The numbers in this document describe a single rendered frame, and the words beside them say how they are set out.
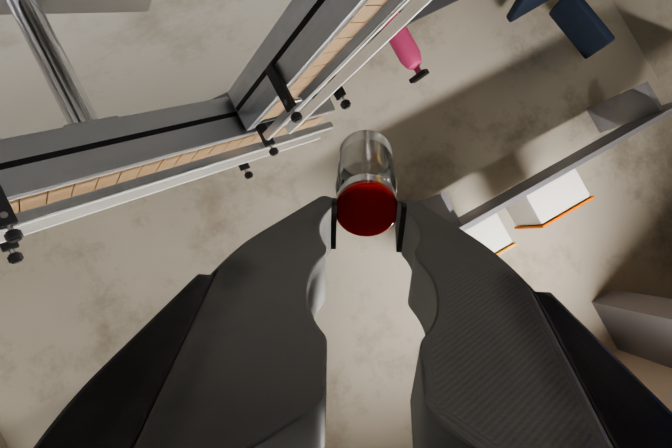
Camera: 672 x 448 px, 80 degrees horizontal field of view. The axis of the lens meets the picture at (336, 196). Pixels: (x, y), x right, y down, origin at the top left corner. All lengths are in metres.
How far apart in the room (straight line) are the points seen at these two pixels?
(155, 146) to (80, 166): 0.13
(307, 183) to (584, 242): 2.17
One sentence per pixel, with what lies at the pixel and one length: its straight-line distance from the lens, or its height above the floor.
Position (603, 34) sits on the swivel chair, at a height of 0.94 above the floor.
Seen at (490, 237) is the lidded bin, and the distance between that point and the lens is 2.61.
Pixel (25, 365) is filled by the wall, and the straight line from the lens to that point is 3.54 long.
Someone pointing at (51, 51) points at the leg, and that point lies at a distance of 0.93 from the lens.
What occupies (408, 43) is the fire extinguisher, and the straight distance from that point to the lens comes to 2.86.
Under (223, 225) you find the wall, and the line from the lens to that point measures 2.99.
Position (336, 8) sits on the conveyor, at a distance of 0.66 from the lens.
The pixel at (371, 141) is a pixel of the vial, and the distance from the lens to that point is 0.15.
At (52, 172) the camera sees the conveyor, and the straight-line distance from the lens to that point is 0.77.
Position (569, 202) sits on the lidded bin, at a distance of 2.89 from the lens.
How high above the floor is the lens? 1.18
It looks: 3 degrees down
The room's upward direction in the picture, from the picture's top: 152 degrees clockwise
